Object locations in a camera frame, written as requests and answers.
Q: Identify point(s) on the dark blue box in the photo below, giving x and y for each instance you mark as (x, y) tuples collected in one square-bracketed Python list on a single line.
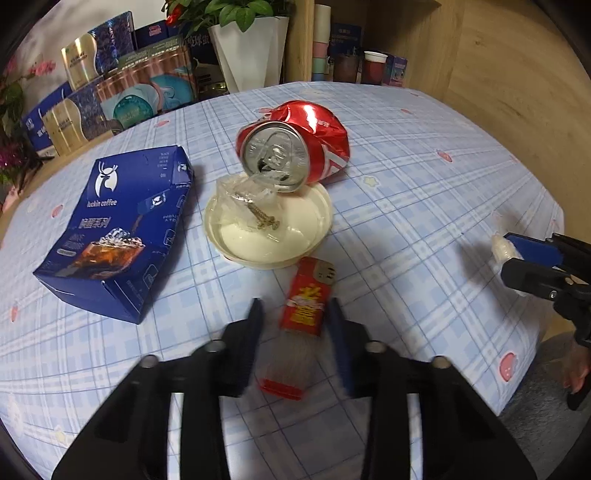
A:
[(346, 39)]

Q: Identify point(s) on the wooden shelf unit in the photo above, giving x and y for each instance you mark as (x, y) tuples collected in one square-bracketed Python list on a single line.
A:
[(485, 69)]

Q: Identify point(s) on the white round dish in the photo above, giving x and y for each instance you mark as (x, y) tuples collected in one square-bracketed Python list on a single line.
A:
[(295, 221)]

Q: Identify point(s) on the brass screw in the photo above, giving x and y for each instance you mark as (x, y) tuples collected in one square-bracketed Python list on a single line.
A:
[(263, 220)]

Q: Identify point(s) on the clear plastic bag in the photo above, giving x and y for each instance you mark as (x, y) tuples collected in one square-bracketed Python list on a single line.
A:
[(231, 194)]

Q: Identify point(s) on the white vase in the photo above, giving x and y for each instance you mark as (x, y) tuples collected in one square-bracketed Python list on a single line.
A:
[(249, 55)]

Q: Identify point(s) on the pink artificial flowers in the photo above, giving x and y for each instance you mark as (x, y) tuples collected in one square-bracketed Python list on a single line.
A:
[(14, 101)]

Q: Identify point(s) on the blue and gold flat box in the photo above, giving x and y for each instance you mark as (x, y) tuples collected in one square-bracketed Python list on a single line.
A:
[(83, 110)]

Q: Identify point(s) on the red lighter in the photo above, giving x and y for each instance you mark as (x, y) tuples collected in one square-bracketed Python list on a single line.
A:
[(302, 304)]

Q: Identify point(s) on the gold and blue gift box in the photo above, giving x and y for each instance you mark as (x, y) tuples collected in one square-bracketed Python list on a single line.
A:
[(78, 55)]

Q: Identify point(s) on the stack of pastel paper cups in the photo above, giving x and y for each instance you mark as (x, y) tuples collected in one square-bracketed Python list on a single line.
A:
[(321, 46)]

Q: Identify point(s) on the copper coloured tin box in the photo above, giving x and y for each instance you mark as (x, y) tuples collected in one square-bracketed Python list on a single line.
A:
[(152, 69)]

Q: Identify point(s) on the small blue box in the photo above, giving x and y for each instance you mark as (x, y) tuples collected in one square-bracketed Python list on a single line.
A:
[(396, 71)]

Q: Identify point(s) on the blue coffee box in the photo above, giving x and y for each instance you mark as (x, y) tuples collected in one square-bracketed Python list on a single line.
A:
[(115, 240)]

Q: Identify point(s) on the crushed red drink can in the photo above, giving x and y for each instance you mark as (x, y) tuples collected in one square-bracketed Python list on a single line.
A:
[(318, 134)]

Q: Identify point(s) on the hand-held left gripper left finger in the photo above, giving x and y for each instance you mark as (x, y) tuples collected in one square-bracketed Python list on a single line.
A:
[(249, 346)]

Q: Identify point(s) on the dark red cup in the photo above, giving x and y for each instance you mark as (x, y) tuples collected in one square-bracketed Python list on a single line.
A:
[(347, 69)]

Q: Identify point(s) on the blue checked tablecloth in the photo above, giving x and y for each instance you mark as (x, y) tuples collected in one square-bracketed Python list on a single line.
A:
[(415, 184)]

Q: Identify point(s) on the green leafy plant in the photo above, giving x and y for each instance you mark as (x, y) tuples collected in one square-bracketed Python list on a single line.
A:
[(231, 9)]

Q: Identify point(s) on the white plastic wrapper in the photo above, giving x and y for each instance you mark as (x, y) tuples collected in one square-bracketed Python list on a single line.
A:
[(501, 249)]

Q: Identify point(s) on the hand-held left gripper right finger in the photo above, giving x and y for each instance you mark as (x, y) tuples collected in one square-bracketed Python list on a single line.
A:
[(340, 346)]

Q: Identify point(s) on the person's right hand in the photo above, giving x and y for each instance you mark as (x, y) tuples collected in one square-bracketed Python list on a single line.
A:
[(579, 369)]

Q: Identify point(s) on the grey fleece cloth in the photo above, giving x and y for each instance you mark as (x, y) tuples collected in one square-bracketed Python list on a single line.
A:
[(540, 406)]

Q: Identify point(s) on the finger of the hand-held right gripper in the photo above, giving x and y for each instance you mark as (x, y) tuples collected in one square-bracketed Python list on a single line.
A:
[(535, 277), (531, 249)]

